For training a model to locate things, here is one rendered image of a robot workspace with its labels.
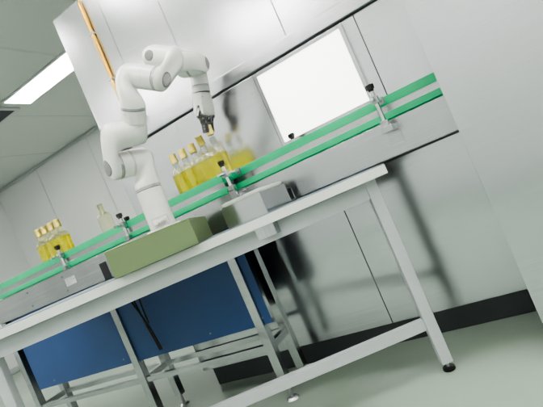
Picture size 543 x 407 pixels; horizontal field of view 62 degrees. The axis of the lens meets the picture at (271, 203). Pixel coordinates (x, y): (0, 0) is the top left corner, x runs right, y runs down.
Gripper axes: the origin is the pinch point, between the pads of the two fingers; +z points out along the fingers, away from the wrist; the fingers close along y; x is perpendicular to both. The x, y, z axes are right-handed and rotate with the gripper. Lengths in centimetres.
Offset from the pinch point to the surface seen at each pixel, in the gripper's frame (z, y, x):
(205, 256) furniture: 47, 42, 15
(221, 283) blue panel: 66, 13, 1
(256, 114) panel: -2.6, -11.7, 18.6
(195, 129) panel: -1.6, -12.0, -13.9
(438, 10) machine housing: -17, 24, 98
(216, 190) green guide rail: 26.6, 13.4, 6.9
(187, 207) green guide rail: 31.6, 13.5, -8.9
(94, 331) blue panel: 88, 12, -80
